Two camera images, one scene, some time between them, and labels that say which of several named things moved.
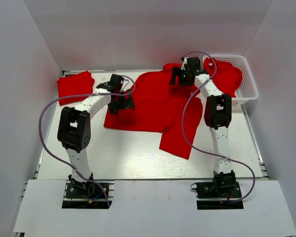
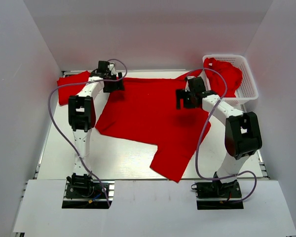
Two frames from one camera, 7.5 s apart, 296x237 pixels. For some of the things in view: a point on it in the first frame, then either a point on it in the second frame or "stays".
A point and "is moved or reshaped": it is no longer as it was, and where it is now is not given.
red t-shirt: [159, 107] is moved or reshaped
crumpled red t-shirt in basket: [227, 77] stays
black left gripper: [129, 103] → [118, 85]
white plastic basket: [247, 91] stays
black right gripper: [178, 71] → [181, 94]
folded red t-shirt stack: [79, 84] stays
